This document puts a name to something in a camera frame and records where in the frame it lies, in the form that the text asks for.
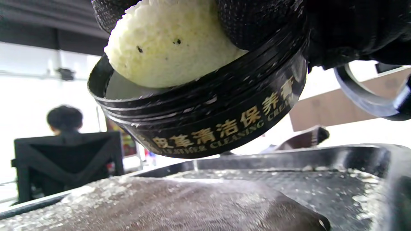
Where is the person's right hand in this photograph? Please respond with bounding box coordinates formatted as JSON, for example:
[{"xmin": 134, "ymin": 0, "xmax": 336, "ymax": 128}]
[{"xmin": 303, "ymin": 0, "xmax": 411, "ymax": 73}]

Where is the black hand controller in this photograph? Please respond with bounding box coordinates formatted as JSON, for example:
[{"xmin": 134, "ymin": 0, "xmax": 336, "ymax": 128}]
[{"xmin": 333, "ymin": 61, "xmax": 411, "ymax": 122}]

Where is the black leather care cream jar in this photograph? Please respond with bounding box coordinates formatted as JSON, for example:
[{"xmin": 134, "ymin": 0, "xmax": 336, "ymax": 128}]
[{"xmin": 87, "ymin": 13, "xmax": 309, "ymax": 159}]

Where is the black plastic tray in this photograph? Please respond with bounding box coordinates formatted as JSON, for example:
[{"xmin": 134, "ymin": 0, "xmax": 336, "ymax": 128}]
[{"xmin": 0, "ymin": 144, "xmax": 411, "ymax": 231}]

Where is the brown leather bag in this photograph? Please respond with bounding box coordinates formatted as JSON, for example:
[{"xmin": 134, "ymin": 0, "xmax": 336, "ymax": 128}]
[{"xmin": 0, "ymin": 176, "xmax": 331, "ymax": 231}]

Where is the white cart with brown top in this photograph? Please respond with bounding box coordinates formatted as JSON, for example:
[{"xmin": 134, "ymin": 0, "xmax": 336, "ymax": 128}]
[{"xmin": 289, "ymin": 67, "xmax": 411, "ymax": 132}]

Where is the black mounted device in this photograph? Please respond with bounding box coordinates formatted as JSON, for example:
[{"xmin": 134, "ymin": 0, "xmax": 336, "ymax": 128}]
[{"xmin": 56, "ymin": 67, "xmax": 76, "ymax": 81}]

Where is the black office chair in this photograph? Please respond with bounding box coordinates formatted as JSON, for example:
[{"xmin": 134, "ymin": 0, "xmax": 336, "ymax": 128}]
[{"xmin": 11, "ymin": 131, "xmax": 125, "ymax": 205}]

